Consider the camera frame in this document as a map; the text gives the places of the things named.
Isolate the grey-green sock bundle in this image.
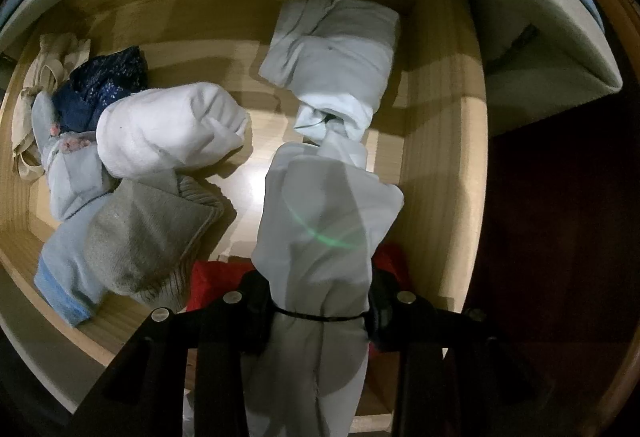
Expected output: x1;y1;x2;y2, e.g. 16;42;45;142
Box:
84;174;226;313

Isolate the floral pale blue underwear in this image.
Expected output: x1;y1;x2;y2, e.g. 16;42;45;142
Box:
31;92;118;222

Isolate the beige underwear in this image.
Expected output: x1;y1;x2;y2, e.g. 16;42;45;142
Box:
11;33;91;180

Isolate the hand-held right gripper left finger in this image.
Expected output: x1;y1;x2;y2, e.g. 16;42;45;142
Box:
65;269;275;437

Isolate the thin black cord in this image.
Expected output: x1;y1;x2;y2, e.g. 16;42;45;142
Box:
273;308;367;324

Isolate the red underwear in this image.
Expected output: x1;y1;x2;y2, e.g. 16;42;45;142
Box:
186;243;416;359

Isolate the navy lace underwear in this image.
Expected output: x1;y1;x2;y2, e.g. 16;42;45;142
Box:
52;46;148;133

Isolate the light wooden drawer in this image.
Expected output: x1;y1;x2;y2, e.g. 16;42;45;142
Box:
0;0;488;433

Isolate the long white underwear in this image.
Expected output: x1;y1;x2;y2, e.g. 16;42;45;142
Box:
241;131;405;437

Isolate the light blue sock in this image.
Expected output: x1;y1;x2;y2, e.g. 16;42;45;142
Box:
34;212;126;329

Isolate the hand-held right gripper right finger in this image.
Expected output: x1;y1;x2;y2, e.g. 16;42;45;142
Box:
367;267;558;437

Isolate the white rolled sock bundle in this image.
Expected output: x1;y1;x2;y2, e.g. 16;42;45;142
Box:
96;82;251;180

